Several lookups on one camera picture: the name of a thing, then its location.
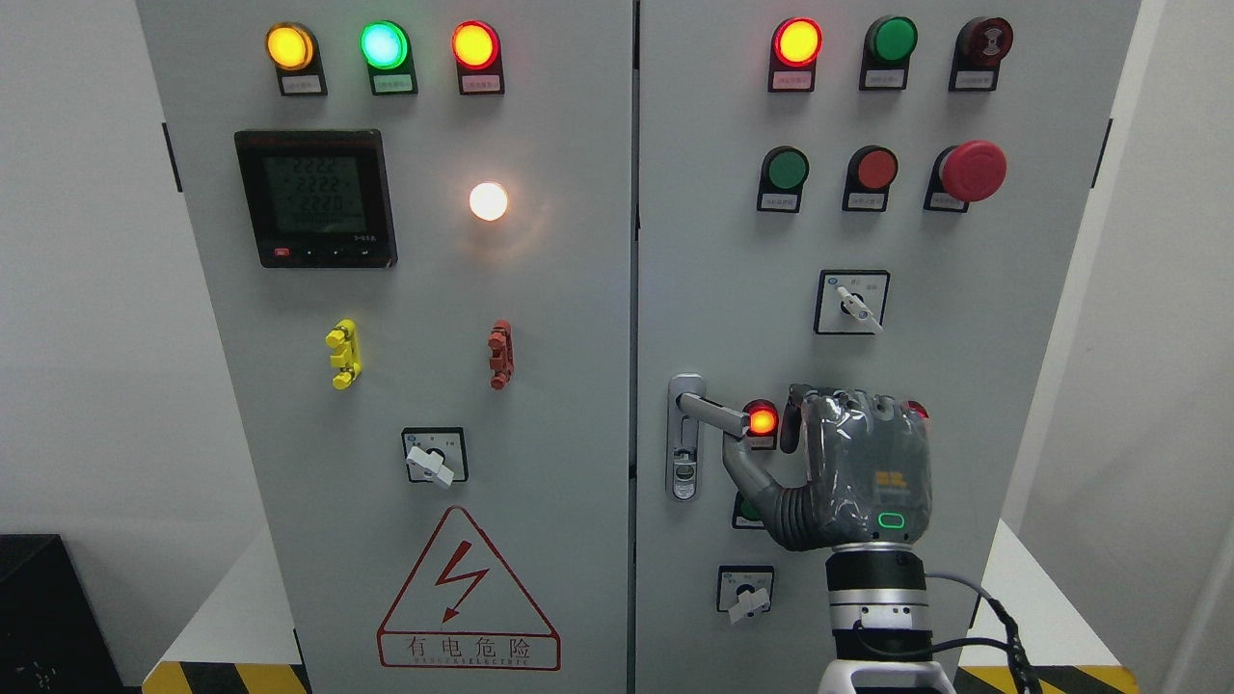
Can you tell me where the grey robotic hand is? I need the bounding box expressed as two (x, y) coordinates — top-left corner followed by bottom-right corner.
(722, 384), (930, 550)

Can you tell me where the silver swing door handle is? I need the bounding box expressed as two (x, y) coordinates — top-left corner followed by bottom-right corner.
(666, 373), (749, 501)

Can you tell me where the right grey cabinet door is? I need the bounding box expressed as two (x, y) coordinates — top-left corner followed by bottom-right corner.
(631, 1), (1140, 693)

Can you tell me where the grey cabinet door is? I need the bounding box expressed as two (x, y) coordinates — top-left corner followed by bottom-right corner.
(631, 1), (1140, 693)
(138, 1), (634, 693)

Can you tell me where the left grey cabinet door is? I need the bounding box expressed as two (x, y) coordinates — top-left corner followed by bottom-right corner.
(138, 1), (634, 693)

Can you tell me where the red lit lamp left door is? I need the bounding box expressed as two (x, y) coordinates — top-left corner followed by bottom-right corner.
(450, 19), (505, 95)

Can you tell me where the red lit lamp middle left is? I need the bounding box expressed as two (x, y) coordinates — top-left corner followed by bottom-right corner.
(743, 399), (780, 451)

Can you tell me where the green push button lower left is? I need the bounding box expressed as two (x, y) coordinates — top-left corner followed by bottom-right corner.
(731, 493), (765, 530)

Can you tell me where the green push button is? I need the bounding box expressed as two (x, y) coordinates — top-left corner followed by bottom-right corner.
(755, 146), (810, 214)
(731, 493), (765, 530)

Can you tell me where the red push button upper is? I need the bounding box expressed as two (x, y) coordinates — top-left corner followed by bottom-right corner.
(842, 144), (900, 212)

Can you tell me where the green push button upper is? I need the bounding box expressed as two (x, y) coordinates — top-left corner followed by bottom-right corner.
(755, 146), (810, 214)

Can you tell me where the red emergency stop mushroom button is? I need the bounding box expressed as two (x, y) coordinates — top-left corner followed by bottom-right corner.
(923, 140), (1006, 214)

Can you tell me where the red terminal connector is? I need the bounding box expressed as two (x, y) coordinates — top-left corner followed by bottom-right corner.
(487, 319), (513, 390)

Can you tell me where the green unlit lamp right top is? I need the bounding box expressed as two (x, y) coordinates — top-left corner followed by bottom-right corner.
(858, 14), (921, 91)

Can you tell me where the red lit lamp right top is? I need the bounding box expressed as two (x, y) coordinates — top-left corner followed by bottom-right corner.
(766, 16), (824, 93)

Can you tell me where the red electric hazard warning sticker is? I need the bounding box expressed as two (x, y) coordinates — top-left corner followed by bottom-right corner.
(376, 506), (561, 671)

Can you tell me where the white lit indicator lamp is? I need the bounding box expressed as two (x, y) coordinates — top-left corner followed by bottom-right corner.
(468, 180), (510, 224)

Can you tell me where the yellow terminal connector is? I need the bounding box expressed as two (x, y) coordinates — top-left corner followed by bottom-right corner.
(325, 319), (362, 390)

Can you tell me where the black digital power meter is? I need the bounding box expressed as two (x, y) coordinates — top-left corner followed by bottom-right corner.
(234, 130), (397, 268)

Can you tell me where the green lit indicator lamp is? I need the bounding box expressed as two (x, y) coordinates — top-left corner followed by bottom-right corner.
(359, 19), (418, 96)

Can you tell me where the white platform hazard striped edge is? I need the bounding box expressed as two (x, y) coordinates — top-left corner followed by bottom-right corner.
(139, 524), (1139, 693)

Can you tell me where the yellow indicator lamp top left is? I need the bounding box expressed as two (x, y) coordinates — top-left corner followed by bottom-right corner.
(265, 22), (328, 96)

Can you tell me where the black box lower left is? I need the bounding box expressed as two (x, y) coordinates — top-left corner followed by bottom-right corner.
(1, 533), (123, 693)

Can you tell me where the upper right white selector switch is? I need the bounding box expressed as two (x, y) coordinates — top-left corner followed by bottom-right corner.
(814, 270), (891, 335)

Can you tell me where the lower white selector switch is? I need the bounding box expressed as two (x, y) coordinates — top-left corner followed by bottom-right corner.
(714, 564), (775, 627)

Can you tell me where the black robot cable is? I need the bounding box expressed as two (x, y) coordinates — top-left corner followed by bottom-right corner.
(851, 571), (1044, 694)

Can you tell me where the left door white selector switch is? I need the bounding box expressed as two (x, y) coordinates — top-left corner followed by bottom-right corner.
(401, 427), (469, 489)

